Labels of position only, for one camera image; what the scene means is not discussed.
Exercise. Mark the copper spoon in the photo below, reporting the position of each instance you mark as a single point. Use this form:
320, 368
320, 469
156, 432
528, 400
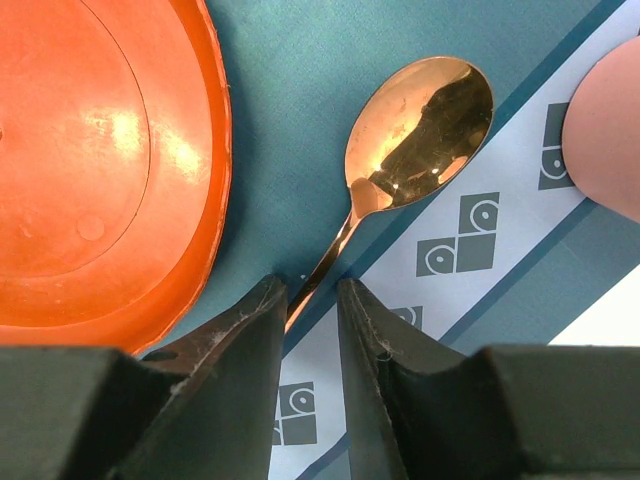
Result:
415, 133

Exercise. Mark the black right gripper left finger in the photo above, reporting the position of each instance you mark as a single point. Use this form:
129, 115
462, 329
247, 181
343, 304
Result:
200, 407

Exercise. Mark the blue patterned placemat cloth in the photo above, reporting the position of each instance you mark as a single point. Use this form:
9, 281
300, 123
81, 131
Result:
509, 252

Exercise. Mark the pink plastic cup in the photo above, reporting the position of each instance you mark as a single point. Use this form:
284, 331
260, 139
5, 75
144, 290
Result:
600, 135

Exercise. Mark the red round plate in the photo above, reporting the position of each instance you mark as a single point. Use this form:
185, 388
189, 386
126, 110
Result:
116, 168

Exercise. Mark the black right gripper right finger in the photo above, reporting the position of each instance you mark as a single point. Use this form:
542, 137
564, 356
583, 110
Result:
417, 409

